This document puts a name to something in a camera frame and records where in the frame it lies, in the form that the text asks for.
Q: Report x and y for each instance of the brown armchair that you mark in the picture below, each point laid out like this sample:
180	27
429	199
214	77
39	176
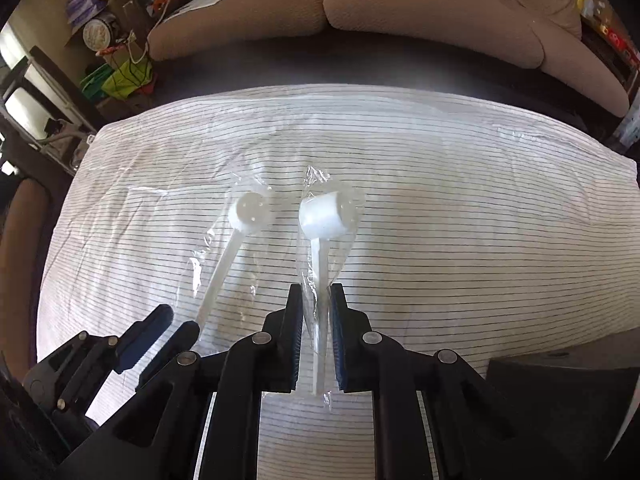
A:
20	220

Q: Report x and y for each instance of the brown sofa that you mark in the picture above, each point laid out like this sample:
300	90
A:
425	10

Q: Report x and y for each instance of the stack of purple boxes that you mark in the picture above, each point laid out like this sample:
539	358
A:
87	0

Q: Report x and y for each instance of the white scoop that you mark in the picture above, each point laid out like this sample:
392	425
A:
247	215
320	220

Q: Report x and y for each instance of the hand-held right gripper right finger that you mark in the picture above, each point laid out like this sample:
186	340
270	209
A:
337	330

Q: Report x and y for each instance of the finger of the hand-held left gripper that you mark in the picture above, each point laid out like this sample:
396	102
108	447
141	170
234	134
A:
172	347
145	335

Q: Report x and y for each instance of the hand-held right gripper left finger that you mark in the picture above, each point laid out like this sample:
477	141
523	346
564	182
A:
297	330

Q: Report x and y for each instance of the white papers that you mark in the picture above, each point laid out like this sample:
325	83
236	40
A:
210	0

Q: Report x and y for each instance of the black storage box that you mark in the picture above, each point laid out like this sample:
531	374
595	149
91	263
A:
560	410

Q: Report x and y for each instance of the black chair frame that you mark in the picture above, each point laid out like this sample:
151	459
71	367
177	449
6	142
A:
50	85

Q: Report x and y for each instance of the white coat rack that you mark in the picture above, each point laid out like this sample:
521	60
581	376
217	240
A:
65	140

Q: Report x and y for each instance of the green bag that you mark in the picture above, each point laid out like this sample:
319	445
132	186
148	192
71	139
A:
130	80

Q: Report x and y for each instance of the cardboard box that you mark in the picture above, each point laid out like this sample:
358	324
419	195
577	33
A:
125	15

